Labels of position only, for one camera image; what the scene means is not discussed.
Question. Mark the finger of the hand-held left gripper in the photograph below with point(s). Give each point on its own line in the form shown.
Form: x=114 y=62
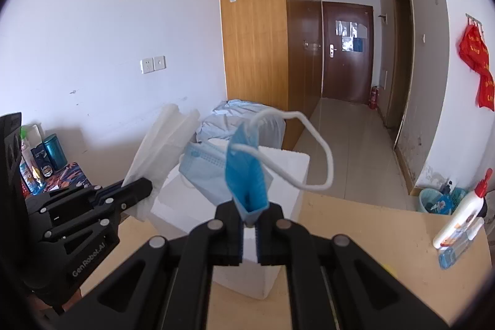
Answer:
x=116 y=191
x=104 y=222

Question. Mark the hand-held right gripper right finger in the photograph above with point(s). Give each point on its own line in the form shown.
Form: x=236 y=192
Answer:
x=267 y=241

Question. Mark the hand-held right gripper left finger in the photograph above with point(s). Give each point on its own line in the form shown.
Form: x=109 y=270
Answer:
x=232 y=237

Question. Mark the white plastic wrapper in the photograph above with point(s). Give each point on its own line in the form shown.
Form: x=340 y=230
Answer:
x=162 y=144

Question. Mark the light blue face mask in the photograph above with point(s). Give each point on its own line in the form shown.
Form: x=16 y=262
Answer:
x=205 y=167

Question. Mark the white towel mat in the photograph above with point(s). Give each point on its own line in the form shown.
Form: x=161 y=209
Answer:
x=288 y=164

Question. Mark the blue metal can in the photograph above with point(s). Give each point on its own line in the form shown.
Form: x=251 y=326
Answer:
x=55 y=154

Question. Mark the green capped white bottle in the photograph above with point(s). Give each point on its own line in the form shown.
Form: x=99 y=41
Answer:
x=31 y=138

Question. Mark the light blue bed sheet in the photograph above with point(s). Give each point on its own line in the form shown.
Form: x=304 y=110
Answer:
x=232 y=113

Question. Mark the teal plastic basin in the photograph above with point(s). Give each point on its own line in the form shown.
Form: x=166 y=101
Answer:
x=427 y=202

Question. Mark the red fire extinguisher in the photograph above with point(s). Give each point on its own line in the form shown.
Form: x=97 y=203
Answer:
x=372 y=98

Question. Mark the dark brown door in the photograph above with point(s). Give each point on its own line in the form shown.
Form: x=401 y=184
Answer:
x=348 y=76

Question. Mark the clear bottle blue liquid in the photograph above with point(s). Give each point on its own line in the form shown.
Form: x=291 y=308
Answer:
x=452 y=256

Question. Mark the wooden wardrobe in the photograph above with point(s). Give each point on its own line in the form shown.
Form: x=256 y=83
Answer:
x=251 y=44

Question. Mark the white spray bottle red trigger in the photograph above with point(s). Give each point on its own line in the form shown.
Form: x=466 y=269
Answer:
x=462 y=214

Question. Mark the teal cardboard box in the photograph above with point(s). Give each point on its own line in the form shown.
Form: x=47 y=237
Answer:
x=459 y=195

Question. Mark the papers on door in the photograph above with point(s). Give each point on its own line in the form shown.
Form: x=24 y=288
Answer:
x=348 y=30

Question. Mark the red plastic bag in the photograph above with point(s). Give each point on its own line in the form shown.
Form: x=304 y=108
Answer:
x=473 y=47
x=487 y=88

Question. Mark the white wall socket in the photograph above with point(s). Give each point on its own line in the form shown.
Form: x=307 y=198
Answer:
x=147 y=66

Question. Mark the wooden door frame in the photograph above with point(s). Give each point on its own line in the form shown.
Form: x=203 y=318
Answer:
x=404 y=63

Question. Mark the metal wall hook rack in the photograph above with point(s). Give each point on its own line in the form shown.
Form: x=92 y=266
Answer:
x=475 y=20

